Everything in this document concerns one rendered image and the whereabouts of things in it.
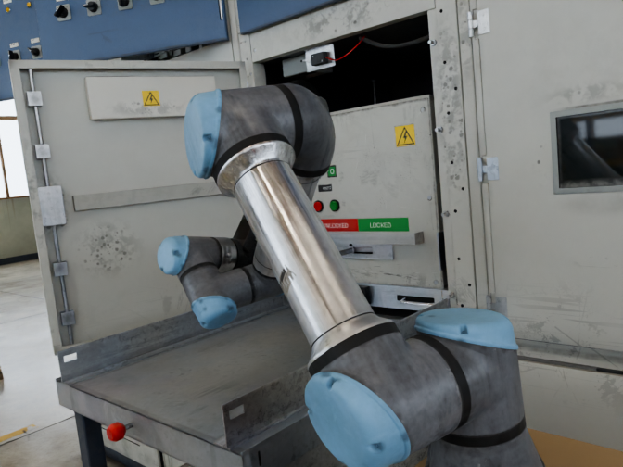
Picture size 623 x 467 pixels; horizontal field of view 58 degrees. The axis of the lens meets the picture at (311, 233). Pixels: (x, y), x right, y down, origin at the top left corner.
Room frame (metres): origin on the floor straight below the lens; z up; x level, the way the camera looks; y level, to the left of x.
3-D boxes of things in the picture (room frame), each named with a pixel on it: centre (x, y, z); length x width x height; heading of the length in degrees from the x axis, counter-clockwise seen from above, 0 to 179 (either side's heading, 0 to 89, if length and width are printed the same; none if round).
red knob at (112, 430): (0.98, 0.38, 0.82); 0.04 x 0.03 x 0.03; 137
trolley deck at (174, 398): (1.24, 0.13, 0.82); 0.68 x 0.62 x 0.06; 137
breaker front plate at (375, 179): (1.52, -0.13, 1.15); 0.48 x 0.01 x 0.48; 47
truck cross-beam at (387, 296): (1.53, -0.14, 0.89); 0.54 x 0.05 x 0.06; 47
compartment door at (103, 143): (1.59, 0.42, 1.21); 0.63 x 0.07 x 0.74; 120
